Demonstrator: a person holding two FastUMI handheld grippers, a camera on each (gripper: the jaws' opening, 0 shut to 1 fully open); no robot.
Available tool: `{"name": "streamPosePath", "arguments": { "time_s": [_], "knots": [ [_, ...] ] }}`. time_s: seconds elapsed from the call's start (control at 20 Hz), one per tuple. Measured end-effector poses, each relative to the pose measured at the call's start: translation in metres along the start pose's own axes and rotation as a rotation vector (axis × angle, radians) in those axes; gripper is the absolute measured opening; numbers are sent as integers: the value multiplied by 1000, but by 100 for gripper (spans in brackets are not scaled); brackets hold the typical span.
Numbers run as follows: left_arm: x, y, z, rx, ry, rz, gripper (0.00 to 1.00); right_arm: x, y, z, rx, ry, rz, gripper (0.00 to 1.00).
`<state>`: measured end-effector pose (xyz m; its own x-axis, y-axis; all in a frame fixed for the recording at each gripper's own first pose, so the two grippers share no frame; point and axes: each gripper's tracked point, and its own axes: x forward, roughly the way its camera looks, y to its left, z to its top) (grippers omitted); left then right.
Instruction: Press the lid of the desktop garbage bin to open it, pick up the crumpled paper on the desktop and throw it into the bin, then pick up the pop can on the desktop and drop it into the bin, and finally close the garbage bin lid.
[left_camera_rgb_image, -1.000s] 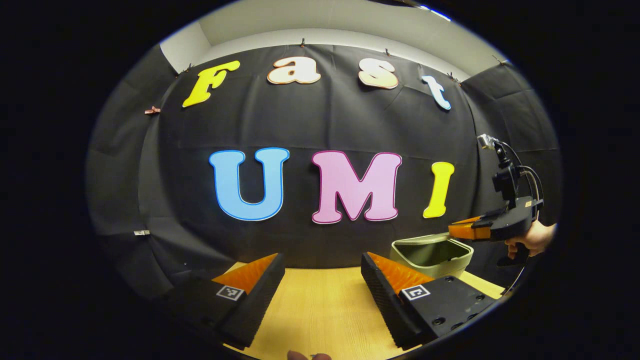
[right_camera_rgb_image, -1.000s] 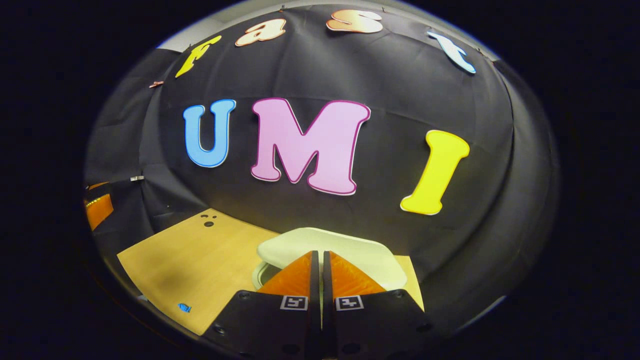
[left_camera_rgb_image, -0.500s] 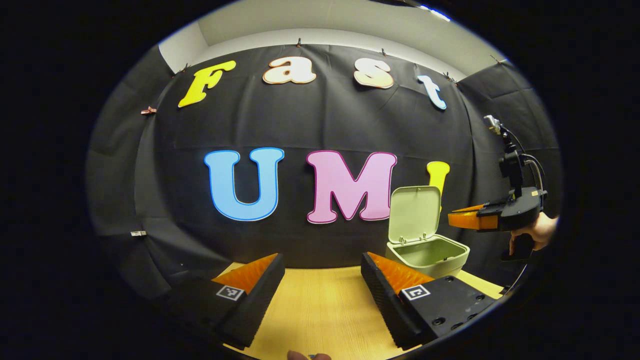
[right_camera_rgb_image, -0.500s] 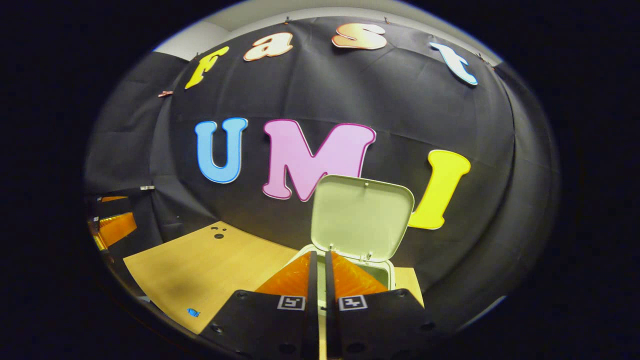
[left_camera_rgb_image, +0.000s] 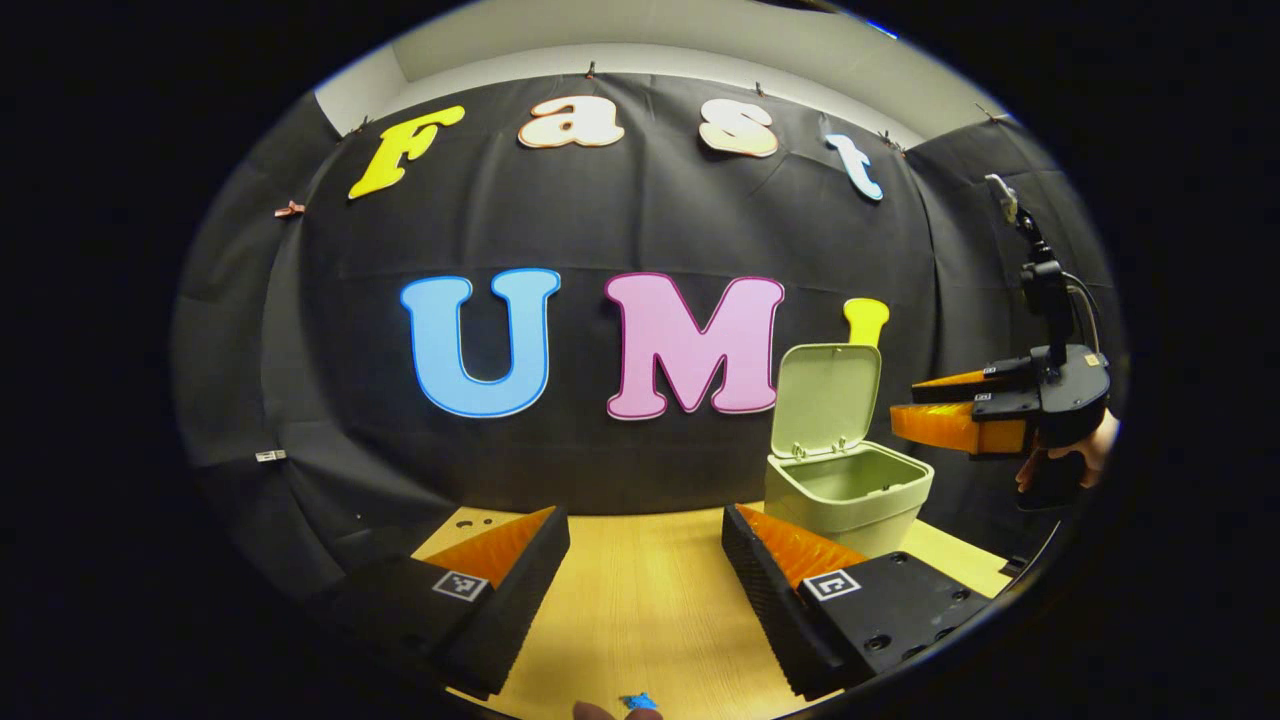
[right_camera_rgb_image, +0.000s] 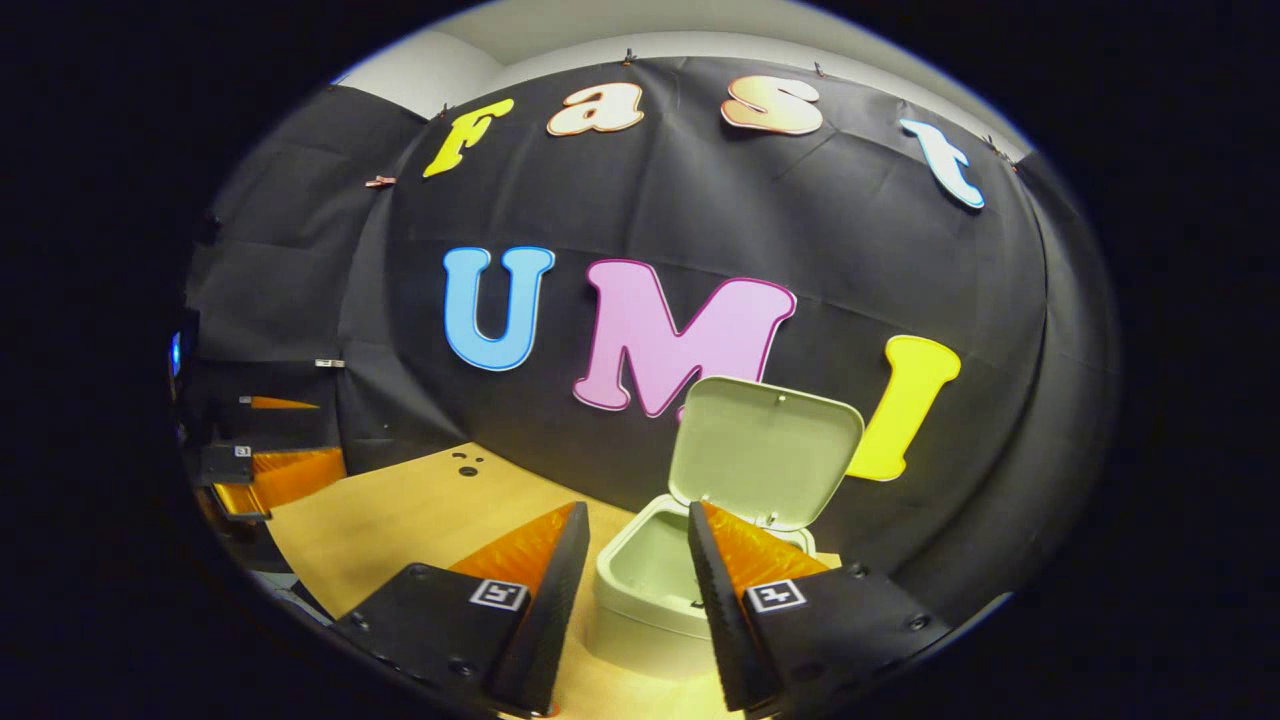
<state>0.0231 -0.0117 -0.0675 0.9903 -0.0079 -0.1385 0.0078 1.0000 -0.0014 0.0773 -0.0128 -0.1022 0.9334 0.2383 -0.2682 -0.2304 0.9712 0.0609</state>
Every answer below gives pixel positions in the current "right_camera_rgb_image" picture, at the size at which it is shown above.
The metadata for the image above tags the pale green desktop garbage bin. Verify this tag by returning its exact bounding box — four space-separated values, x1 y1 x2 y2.
592 375 866 681

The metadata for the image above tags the wooden desktop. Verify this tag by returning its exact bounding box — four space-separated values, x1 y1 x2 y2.
265 442 846 720

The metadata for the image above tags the black backdrop cloth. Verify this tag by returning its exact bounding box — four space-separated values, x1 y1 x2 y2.
180 55 1121 631

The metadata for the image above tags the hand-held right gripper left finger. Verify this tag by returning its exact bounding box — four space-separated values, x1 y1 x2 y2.
330 500 593 719

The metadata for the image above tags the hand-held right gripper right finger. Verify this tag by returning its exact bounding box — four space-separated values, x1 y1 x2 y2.
686 500 953 719

